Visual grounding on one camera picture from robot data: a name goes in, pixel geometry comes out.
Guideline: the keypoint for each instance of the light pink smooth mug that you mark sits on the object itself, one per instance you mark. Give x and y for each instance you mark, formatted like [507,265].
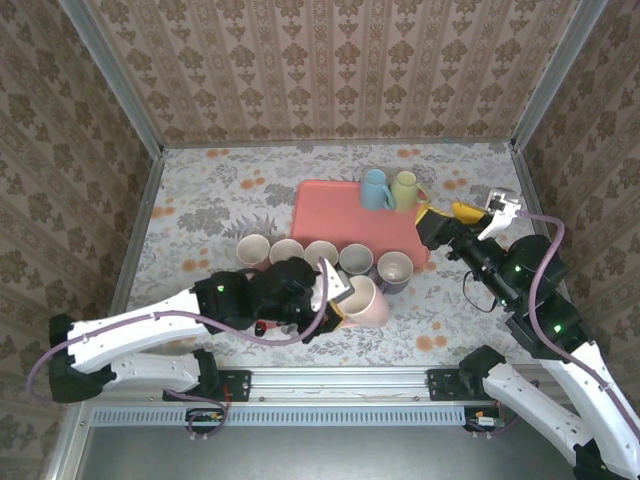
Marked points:
[372,305]

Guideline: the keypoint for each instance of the white faceted mug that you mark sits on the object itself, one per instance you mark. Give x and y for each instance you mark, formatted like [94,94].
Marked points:
[286,250]

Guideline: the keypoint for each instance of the pink faceted mug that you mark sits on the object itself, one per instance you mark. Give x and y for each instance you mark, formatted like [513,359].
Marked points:
[252,247]

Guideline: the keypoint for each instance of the blue faceted mug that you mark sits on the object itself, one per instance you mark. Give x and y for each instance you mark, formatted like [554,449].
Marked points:
[320,251]

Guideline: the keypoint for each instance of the grey smooth mug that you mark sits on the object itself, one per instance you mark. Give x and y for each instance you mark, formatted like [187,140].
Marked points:
[356,259]

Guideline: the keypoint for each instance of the purple mug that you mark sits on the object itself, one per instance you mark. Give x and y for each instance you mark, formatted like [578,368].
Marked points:
[395,270]

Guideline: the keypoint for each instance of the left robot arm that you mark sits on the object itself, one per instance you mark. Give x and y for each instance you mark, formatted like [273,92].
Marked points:
[135,325]

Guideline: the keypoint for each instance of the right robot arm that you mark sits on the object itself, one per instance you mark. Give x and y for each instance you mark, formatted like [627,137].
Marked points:
[600,380]

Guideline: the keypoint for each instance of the light green mug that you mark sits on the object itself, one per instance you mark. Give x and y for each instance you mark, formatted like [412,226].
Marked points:
[405,192]

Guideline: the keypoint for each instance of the light blue smooth mug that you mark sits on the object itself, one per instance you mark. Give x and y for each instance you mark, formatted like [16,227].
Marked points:
[372,192]

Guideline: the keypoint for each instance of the pink plastic tray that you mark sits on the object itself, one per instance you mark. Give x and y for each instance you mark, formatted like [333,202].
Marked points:
[340,220]

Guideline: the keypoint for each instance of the grey metal panel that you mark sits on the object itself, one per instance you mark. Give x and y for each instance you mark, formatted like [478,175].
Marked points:
[340,455]

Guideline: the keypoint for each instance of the small connector board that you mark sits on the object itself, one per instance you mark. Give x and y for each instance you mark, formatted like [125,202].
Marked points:
[205,417]
[482,422]

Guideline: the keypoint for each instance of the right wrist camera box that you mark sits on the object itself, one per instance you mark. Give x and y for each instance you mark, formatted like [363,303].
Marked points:
[500,210]

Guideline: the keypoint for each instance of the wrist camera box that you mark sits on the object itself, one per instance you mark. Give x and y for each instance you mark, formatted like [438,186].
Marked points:
[337,285]
[500,210]

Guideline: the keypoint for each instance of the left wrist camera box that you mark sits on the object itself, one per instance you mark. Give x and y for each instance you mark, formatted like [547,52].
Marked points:
[337,285]

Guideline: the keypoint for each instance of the aluminium table edge rail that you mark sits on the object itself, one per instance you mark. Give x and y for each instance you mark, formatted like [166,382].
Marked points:
[142,225]
[530,200]

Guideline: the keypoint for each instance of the wide aluminium mounting rail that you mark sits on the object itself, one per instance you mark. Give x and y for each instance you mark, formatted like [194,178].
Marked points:
[340,382]

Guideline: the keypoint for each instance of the aluminium corner post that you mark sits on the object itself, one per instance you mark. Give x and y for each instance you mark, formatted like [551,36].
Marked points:
[555,75]
[115,80]

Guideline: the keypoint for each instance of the aluminium lower frame bar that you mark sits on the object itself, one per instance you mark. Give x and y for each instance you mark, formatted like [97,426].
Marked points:
[70,440]

